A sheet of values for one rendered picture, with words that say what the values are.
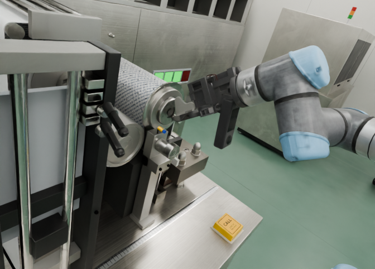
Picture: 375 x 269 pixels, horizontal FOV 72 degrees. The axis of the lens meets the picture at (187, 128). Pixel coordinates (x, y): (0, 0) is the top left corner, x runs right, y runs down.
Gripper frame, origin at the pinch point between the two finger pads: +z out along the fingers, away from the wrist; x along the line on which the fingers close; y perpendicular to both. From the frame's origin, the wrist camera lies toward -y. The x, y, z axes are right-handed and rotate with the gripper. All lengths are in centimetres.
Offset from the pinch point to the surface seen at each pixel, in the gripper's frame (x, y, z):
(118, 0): -5.0, 40.1, 14.8
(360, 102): -449, -55, 19
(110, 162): 16.5, -5.0, 9.6
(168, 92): 2.9, 7.1, -1.7
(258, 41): -449, 105, 153
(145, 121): 7.7, 2.0, 3.9
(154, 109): 6.4, 4.1, 0.8
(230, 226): -13.9, -36.7, 4.6
